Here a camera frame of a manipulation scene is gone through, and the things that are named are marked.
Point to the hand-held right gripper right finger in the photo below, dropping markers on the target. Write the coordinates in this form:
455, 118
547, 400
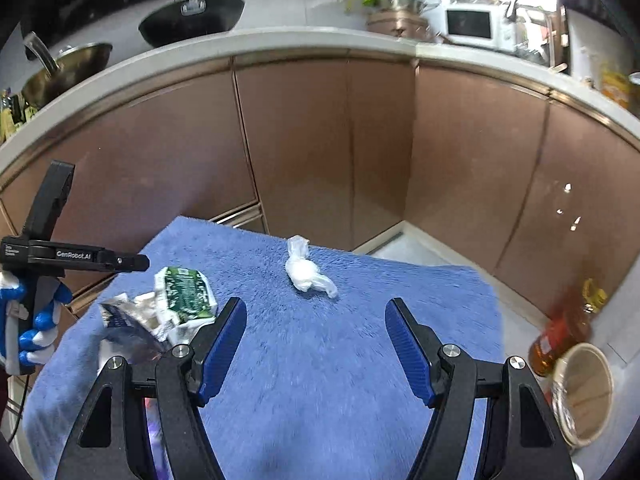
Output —
410, 355

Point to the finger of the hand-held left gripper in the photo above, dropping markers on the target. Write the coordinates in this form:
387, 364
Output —
130, 262

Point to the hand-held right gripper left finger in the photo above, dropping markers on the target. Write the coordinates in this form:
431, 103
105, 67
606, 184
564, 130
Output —
225, 355

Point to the green carton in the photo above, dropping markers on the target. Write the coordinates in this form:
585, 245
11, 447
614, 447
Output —
185, 292

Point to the silver packet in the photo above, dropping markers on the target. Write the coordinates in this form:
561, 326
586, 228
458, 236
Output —
125, 330

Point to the white plastic bag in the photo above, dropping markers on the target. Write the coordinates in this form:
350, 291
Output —
302, 272

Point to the person's left hand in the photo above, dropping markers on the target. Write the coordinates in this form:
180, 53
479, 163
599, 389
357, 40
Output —
37, 337

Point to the blue fluffy cloth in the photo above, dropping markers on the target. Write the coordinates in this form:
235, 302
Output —
310, 360

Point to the brown cabinet drawer fronts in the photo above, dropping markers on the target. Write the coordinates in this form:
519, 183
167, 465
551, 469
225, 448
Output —
150, 150

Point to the seasoning bottle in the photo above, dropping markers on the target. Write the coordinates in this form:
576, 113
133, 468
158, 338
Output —
10, 115

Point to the cooking oil bottle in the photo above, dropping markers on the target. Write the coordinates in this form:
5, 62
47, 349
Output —
560, 332

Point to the beige bin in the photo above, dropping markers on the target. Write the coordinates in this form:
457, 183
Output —
585, 390

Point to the steel wok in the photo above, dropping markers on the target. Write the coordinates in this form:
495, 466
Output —
75, 67

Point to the brown cabinet door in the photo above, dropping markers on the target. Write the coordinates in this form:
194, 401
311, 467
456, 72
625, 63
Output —
590, 240
470, 160
295, 150
382, 150

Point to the black wok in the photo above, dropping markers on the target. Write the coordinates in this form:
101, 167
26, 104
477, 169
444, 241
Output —
165, 27

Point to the copper pot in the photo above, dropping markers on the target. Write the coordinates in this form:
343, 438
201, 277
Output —
395, 22

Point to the white microwave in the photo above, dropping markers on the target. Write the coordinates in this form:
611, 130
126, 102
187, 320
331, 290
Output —
495, 25

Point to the metal dish rack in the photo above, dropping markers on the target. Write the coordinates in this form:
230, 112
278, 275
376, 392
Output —
540, 35

